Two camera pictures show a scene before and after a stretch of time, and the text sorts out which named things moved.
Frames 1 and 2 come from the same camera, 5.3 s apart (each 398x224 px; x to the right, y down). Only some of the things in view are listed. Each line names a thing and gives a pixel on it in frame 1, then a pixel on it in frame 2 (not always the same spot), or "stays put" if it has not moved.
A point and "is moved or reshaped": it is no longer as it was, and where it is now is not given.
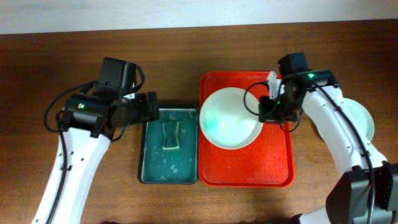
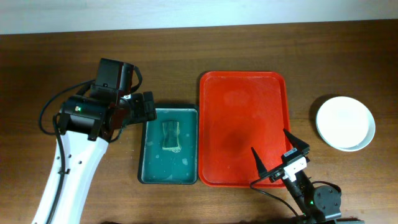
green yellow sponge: x=170 y=139 stays put
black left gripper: x=143 y=101 stays put
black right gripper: x=265 y=115 -> x=275 y=173
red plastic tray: x=267 y=162 stays put
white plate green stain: x=229 y=119 is moved or reshaped
